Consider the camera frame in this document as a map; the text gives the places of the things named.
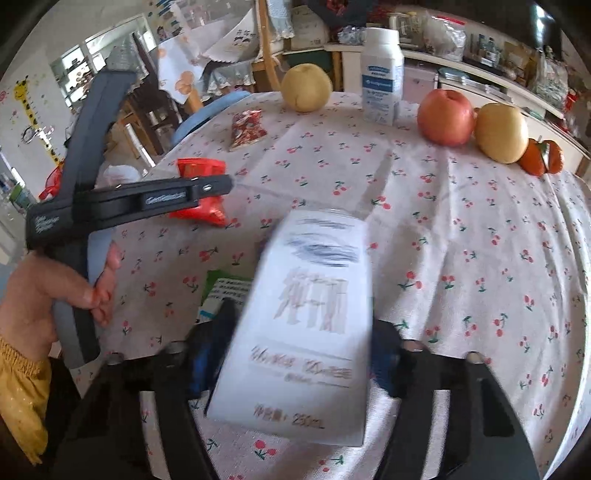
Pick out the white drink carton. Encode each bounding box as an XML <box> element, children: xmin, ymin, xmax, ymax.
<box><xmin>205</xmin><ymin>210</ymin><xmax>372</xmax><ymax>448</ymax></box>

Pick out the blue chair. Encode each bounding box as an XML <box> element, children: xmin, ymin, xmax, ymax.
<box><xmin>171</xmin><ymin>91</ymin><xmax>250</xmax><ymax>148</ymax></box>

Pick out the yellow apple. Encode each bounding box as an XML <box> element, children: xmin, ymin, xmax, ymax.
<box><xmin>475</xmin><ymin>103</ymin><xmax>529</xmax><ymax>164</ymax></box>

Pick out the large yellow pear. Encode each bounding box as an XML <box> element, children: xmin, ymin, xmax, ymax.
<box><xmin>281</xmin><ymin>63</ymin><xmax>333</xmax><ymax>113</ymax></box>

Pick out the white lace cloth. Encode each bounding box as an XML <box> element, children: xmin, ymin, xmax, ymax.
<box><xmin>265</xmin><ymin>0</ymin><xmax>296</xmax><ymax>40</ymax></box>

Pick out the red patterned snack wrapper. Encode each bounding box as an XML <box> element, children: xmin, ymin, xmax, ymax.
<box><xmin>229</xmin><ymin>109</ymin><xmax>269</xmax><ymax>152</ymax></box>

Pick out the white plastic bottle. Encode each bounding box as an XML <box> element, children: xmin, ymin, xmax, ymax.
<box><xmin>360</xmin><ymin>27</ymin><xmax>404</xmax><ymax>125</ymax></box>

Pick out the cherry print tablecloth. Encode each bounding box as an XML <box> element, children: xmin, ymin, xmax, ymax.
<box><xmin>74</xmin><ymin>90</ymin><xmax>591</xmax><ymax>480</ymax></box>

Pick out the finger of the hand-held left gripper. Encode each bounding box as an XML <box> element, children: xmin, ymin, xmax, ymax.
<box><xmin>92</xmin><ymin>174</ymin><xmax>233</xmax><ymax>223</ymax></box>

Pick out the person's left hand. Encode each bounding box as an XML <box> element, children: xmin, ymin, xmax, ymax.
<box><xmin>0</xmin><ymin>241</ymin><xmax>123</xmax><ymax>343</ymax></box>

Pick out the red apple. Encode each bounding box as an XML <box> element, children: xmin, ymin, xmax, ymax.
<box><xmin>417</xmin><ymin>89</ymin><xmax>476</xmax><ymax>147</ymax></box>

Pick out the small orange fruit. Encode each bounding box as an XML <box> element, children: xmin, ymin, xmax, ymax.
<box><xmin>544</xmin><ymin>141</ymin><xmax>565</xmax><ymax>175</ymax></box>
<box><xmin>517</xmin><ymin>138</ymin><xmax>550</xmax><ymax>177</ymax></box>

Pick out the green white packet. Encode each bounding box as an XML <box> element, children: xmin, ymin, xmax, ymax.
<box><xmin>198</xmin><ymin>270</ymin><xmax>252</xmax><ymax>324</ymax></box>

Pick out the red plain snack packet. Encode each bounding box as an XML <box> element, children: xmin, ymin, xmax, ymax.
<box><xmin>177</xmin><ymin>158</ymin><xmax>229</xmax><ymax>227</ymax></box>

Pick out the white printed table cover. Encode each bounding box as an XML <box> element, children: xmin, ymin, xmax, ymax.
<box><xmin>157</xmin><ymin>9</ymin><xmax>257</xmax><ymax>107</ymax></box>

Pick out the white cushion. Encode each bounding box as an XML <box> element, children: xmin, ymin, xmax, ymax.
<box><xmin>291</xmin><ymin>14</ymin><xmax>331</xmax><ymax>51</ymax></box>

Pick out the giraffe wall sticker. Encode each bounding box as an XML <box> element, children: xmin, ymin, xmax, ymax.
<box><xmin>14</xmin><ymin>79</ymin><xmax>61</xmax><ymax>164</ymax></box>

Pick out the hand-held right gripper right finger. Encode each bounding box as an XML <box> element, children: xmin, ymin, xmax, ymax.
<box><xmin>372</xmin><ymin>320</ymin><xmax>539</xmax><ymax>480</ymax></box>

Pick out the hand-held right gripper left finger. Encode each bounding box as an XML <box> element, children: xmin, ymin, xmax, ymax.
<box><xmin>51</xmin><ymin>299</ymin><xmax>238</xmax><ymax>480</ymax></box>

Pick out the wooden chair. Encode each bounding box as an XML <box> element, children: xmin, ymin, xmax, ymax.
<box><xmin>256</xmin><ymin>0</ymin><xmax>296</xmax><ymax>92</ymax></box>

